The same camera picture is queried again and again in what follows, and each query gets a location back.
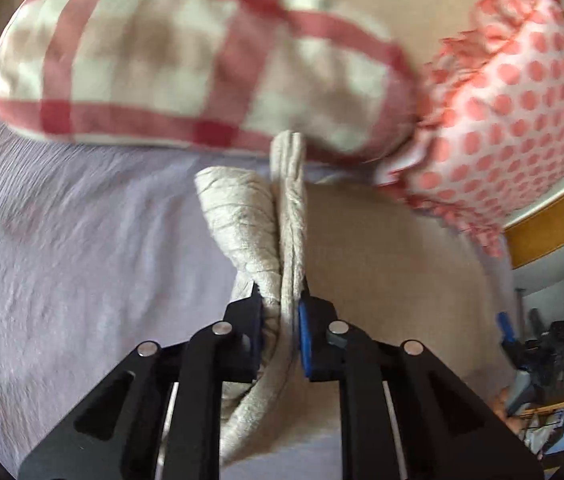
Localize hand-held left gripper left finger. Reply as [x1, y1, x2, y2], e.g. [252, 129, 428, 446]
[17, 282, 265, 480]

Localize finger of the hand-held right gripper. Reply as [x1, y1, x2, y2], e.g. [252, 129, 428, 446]
[496, 312, 519, 357]

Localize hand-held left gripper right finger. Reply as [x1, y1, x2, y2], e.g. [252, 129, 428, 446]
[298, 280, 546, 480]

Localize beige knit garment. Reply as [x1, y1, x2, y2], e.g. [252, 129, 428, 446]
[194, 130, 509, 467]

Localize person's right hand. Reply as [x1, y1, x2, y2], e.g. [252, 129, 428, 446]
[491, 389, 522, 432]

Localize lavender bed sheet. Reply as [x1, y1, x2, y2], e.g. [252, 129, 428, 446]
[0, 110, 518, 480]

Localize pink polka dot ruffled pillow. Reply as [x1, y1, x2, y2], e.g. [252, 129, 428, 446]
[374, 0, 564, 260]

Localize red white checkered pillow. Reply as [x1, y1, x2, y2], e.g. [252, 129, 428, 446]
[0, 0, 420, 163]

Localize wooden bed frame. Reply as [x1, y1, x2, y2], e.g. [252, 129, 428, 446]
[504, 160, 564, 270]

